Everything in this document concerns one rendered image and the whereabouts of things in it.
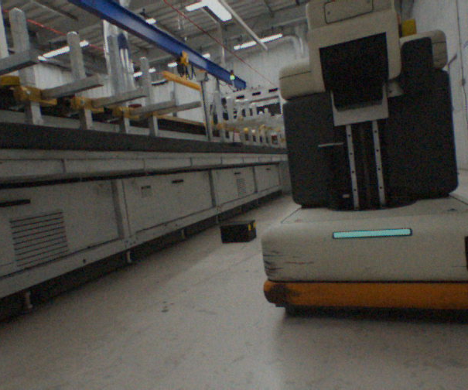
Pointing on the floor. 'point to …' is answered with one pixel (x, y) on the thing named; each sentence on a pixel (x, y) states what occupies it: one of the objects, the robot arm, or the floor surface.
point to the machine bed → (92, 215)
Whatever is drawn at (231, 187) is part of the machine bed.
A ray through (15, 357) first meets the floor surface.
